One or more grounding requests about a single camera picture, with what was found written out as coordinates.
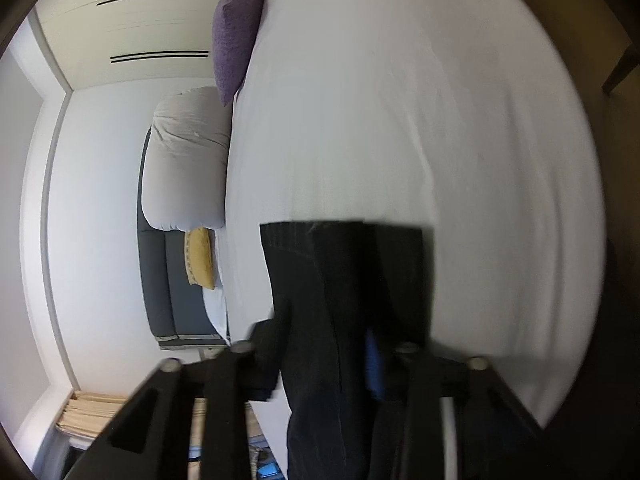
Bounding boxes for grey padded headboard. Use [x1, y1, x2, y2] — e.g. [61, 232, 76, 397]
[137, 127, 231, 352]

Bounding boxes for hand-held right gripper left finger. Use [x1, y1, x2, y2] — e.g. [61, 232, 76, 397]
[64, 317, 281, 480]

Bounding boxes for yellow pillow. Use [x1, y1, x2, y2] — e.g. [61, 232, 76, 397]
[184, 227, 217, 290]

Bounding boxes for white pillow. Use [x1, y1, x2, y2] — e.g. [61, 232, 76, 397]
[202, 230, 231, 346]
[140, 86, 233, 233]

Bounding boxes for purple pillow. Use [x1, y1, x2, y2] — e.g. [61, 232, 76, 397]
[211, 0, 266, 107]

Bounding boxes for black pants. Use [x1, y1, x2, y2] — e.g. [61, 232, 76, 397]
[260, 220, 436, 480]

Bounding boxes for white bed sheet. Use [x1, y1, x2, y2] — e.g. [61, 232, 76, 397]
[220, 0, 608, 431]

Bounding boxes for beige curtain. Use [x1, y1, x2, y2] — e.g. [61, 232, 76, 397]
[55, 391, 208, 450]

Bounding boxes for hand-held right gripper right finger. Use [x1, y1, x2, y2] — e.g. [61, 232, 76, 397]
[365, 330, 546, 480]

